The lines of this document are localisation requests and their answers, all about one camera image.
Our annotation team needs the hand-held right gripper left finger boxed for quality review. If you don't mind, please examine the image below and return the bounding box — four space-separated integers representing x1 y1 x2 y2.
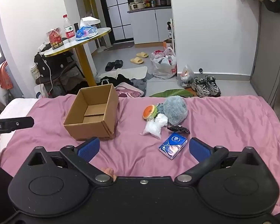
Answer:
26 137 116 187

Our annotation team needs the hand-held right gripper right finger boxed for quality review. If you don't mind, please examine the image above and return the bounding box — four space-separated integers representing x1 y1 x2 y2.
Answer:
175 138 262 186

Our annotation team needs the brown cardboard box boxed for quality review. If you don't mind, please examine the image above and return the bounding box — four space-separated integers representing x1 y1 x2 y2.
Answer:
64 83 119 141

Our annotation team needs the blue tissue pack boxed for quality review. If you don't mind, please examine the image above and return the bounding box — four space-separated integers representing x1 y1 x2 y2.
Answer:
159 132 188 160

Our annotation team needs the black spotted hair tie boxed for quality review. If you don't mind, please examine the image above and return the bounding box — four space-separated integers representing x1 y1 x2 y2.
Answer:
167 125 190 134

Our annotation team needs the grey fluffy plush toy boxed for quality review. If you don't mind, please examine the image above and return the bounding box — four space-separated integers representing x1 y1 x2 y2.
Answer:
162 96 188 125

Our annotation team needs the clear bag of white filling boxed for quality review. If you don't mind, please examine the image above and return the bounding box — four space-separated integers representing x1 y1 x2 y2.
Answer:
140 113 169 140

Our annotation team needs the burger plush toy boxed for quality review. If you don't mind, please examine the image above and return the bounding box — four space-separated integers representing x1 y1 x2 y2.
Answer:
142 105 158 121

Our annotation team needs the white bedding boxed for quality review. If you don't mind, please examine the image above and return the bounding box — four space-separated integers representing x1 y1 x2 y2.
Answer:
0 97 39 123

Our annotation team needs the pink bed sheet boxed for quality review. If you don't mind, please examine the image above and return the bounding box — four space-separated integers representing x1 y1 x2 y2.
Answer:
0 93 280 217

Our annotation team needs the small white appliance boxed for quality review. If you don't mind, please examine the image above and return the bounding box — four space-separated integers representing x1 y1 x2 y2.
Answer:
35 84 49 99

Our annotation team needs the orange cloth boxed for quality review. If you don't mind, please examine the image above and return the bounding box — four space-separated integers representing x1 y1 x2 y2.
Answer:
0 61 13 90

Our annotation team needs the brown doormat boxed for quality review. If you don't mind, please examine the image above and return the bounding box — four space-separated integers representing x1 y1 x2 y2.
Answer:
185 87 199 97

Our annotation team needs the grey sneaker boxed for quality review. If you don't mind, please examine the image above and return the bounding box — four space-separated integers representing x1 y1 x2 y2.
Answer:
191 77 211 98
205 75 222 97

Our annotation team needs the green leaf floor mat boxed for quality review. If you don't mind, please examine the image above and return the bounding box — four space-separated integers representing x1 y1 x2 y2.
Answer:
149 89 194 98

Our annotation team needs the black polka-dot bag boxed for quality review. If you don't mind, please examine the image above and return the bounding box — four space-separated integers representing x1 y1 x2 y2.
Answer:
34 44 75 78

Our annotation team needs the pink cartoon cushion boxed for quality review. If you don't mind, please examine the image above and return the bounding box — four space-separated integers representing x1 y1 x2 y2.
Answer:
114 83 147 98

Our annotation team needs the clear plastic bag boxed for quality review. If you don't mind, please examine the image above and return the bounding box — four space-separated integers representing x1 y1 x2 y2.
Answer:
177 65 195 88

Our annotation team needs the black clothing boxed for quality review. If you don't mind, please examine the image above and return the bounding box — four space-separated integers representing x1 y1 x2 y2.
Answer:
100 74 134 88

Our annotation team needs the black chair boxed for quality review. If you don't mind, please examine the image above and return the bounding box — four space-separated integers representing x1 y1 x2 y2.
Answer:
35 61 87 94

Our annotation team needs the grey cloth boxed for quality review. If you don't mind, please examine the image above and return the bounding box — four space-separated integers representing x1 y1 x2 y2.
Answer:
131 73 153 91

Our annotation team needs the white plastic bag of clothes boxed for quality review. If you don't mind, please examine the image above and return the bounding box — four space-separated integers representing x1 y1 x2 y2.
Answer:
150 47 177 80

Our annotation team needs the white floor mat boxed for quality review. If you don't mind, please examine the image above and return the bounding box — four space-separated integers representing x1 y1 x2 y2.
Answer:
99 66 148 80

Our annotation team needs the round table with yellow leg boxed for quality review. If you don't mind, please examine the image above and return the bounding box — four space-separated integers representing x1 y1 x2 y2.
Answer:
44 27 112 87

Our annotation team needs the red snack bag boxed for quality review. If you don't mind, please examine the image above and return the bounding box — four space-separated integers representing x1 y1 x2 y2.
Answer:
47 27 63 50

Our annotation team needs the clear water bottle red cap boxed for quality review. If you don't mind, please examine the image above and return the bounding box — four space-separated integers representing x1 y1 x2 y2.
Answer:
63 14 75 43

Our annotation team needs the grey wardrobe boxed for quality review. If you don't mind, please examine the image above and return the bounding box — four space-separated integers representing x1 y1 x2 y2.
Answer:
250 3 280 117

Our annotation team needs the white narrow rack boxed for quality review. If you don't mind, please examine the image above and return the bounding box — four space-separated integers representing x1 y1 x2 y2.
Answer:
169 17 177 54

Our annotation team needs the blue plastic bag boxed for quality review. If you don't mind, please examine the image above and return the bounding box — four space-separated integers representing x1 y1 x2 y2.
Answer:
75 26 98 40

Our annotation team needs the white tissue box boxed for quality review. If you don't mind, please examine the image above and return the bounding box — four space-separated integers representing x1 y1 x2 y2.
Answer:
80 17 101 28

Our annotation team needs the white kitchen cabinet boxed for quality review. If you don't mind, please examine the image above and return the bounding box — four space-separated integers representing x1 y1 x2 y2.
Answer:
127 8 172 45

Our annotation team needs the black framed glass door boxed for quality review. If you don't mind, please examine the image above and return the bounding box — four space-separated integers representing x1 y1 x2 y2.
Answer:
99 0 134 43

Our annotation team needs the white rice cooker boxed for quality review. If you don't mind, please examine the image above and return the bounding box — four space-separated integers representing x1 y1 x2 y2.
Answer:
129 2 145 11

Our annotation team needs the row of kitchen bottles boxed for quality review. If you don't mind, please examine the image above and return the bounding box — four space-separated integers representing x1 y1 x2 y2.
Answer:
145 0 172 7

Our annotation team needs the white cable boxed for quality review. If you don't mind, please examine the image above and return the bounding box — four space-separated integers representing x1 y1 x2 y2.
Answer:
38 44 55 97

